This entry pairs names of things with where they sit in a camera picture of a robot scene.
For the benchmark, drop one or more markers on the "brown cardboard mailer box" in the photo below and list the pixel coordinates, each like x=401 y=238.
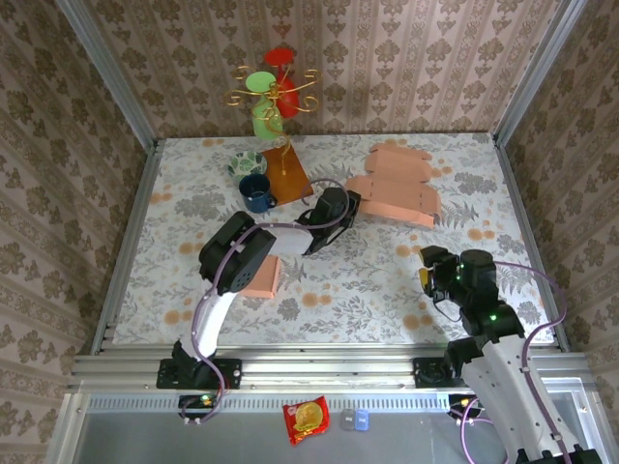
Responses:
x=263 y=282
x=401 y=193

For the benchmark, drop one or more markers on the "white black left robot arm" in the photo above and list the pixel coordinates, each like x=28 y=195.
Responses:
x=213 y=314

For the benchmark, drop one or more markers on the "floral print table cover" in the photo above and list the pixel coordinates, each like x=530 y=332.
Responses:
x=367 y=299

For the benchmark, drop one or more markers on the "dark blue enamel mug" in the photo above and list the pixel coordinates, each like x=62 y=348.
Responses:
x=254 y=191

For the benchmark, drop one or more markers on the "green leaf print bowl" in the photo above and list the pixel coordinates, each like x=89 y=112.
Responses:
x=246 y=163

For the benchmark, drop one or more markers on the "green plastic cup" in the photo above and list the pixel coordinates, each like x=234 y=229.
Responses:
x=263 y=128

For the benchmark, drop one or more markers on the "red plastic cup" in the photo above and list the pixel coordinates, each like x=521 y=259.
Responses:
x=289 y=96

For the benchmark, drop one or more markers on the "small black controller board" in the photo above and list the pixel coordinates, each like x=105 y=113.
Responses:
x=464 y=402
x=198 y=401

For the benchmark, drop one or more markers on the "blue small plastic case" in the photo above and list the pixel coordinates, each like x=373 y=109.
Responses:
x=362 y=421

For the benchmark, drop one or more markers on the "clear small plastic case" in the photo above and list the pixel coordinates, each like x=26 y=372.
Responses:
x=348 y=421

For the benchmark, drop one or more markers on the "red snack packet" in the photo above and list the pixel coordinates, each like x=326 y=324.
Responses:
x=307 y=420

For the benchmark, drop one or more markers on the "grey metal shelf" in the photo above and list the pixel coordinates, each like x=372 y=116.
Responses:
x=145 y=440

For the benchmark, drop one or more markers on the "aluminium table side rail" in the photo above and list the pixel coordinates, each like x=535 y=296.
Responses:
x=532 y=241
x=128 y=241

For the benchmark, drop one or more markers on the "aluminium frame post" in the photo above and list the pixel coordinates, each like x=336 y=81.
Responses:
x=539 y=72
x=107 y=72

